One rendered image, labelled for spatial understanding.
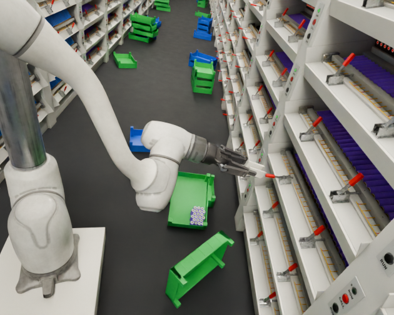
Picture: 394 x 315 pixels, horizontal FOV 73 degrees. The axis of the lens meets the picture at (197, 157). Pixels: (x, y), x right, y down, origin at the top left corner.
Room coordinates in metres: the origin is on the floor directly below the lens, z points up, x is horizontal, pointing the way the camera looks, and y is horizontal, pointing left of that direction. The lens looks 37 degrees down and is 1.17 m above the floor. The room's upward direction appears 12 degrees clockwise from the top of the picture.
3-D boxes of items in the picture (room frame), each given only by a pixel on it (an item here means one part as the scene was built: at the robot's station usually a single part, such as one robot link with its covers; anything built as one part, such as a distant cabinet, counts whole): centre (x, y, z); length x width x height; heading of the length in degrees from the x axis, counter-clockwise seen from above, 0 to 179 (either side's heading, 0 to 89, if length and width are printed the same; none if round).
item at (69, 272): (0.43, 0.40, 0.29); 0.22 x 0.18 x 0.06; 27
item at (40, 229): (0.46, 0.42, 0.43); 0.18 x 0.16 x 0.22; 36
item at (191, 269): (0.64, -0.11, 0.10); 0.30 x 0.08 x 0.20; 141
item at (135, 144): (1.58, 0.35, 0.04); 0.30 x 0.20 x 0.08; 106
